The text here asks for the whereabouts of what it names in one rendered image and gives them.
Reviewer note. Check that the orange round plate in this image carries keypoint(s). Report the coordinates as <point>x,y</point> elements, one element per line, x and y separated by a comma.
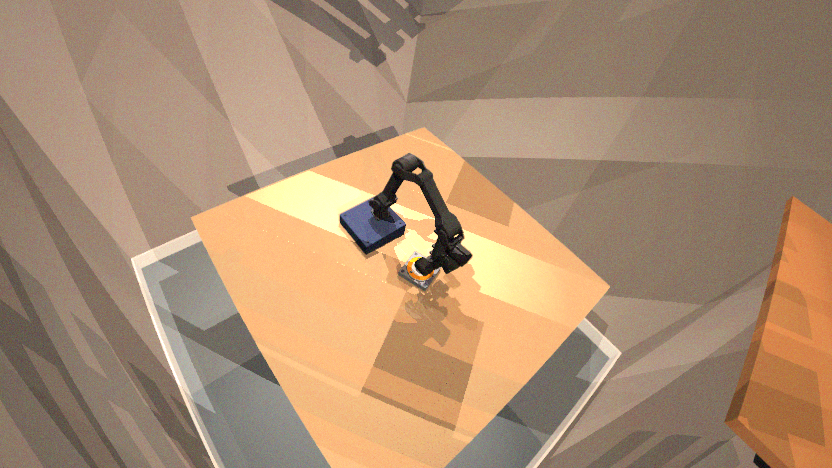
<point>416,275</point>

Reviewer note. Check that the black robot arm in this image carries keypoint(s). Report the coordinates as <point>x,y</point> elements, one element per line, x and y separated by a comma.
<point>446,223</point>

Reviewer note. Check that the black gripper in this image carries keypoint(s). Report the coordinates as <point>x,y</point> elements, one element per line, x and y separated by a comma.
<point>426,266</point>

